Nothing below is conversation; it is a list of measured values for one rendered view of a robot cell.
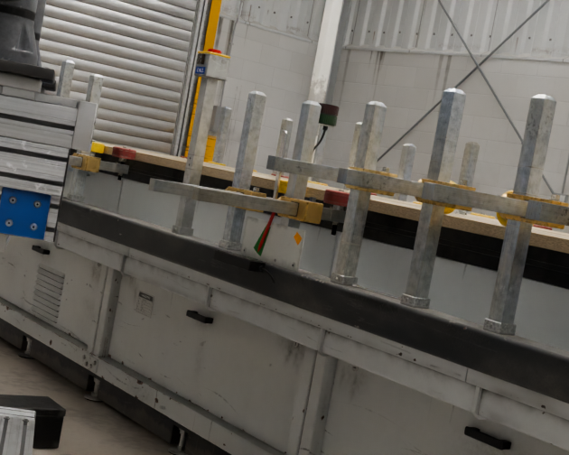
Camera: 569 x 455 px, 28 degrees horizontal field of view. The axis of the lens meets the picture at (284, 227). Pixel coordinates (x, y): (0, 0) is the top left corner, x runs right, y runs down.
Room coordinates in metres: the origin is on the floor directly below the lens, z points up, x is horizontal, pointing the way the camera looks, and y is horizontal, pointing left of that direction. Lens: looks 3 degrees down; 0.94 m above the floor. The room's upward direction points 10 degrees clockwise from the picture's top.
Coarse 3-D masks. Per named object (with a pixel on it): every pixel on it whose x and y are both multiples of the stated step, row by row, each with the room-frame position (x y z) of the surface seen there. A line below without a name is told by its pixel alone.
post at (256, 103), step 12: (252, 96) 2.99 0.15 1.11; (264, 96) 3.00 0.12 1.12; (252, 108) 2.99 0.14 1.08; (264, 108) 3.00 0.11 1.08; (252, 120) 2.99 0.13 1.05; (252, 132) 2.99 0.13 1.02; (240, 144) 3.01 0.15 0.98; (252, 144) 2.99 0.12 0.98; (240, 156) 3.00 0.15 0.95; (252, 156) 3.00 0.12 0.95; (240, 168) 2.99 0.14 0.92; (252, 168) 3.00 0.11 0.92; (240, 180) 2.98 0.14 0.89; (228, 216) 3.01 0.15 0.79; (240, 216) 3.00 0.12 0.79; (228, 228) 3.00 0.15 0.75; (240, 228) 3.00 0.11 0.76; (228, 240) 2.99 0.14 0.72
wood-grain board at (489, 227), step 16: (112, 144) 5.08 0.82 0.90; (144, 160) 3.83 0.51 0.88; (160, 160) 3.73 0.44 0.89; (176, 160) 3.66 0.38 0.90; (224, 176) 3.40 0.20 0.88; (256, 176) 3.26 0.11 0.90; (272, 176) 4.07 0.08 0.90; (320, 192) 3.00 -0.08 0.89; (368, 208) 2.83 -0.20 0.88; (384, 208) 2.78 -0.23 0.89; (400, 208) 2.74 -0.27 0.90; (416, 208) 2.82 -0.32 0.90; (448, 224) 2.59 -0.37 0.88; (464, 224) 2.55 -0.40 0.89; (480, 224) 2.51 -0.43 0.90; (496, 224) 2.56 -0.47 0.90; (544, 240) 2.36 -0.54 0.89; (560, 240) 2.32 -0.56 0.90
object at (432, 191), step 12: (432, 192) 1.99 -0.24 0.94; (444, 192) 2.00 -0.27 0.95; (456, 192) 2.01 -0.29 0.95; (468, 192) 2.03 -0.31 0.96; (480, 192) 2.05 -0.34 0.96; (456, 204) 2.02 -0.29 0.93; (468, 204) 2.03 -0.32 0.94; (480, 204) 2.05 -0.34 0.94; (492, 204) 2.07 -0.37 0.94; (504, 204) 2.08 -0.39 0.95; (516, 204) 2.10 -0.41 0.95
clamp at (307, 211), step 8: (288, 200) 2.78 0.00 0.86; (296, 200) 2.75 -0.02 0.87; (304, 200) 2.73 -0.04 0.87; (304, 208) 2.72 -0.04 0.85; (312, 208) 2.73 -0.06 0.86; (320, 208) 2.74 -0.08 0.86; (288, 216) 2.77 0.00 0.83; (296, 216) 2.74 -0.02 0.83; (304, 216) 2.72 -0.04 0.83; (312, 216) 2.73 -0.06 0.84; (320, 216) 2.74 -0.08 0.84
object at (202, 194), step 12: (192, 192) 2.60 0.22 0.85; (204, 192) 2.59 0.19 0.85; (216, 192) 2.61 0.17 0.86; (228, 192) 2.63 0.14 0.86; (228, 204) 2.63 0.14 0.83; (240, 204) 2.65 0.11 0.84; (252, 204) 2.67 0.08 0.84; (264, 204) 2.69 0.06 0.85; (276, 204) 2.71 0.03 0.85; (288, 204) 2.73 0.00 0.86; (324, 216) 2.79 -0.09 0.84; (336, 216) 2.81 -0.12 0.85
